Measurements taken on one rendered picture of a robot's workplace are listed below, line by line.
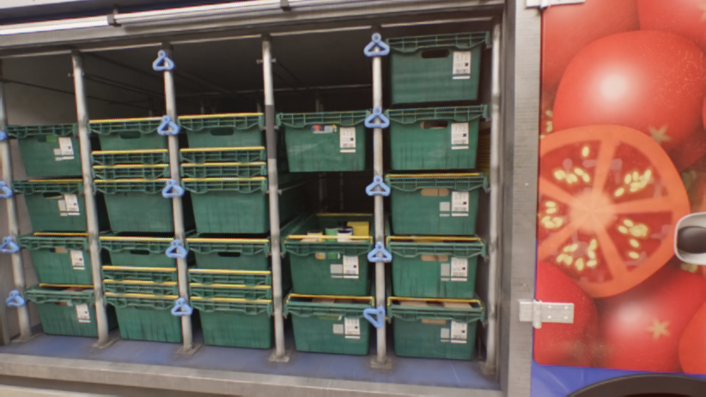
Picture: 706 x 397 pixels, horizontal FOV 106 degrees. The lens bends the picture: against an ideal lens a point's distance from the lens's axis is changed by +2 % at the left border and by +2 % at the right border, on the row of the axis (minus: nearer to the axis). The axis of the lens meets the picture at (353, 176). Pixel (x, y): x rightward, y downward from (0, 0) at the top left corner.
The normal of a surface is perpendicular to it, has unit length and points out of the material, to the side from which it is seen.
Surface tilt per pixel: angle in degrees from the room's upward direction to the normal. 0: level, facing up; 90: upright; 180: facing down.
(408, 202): 94
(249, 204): 94
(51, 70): 90
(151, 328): 91
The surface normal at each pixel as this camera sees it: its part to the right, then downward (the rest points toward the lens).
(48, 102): 0.99, -0.01
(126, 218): -0.11, 0.09
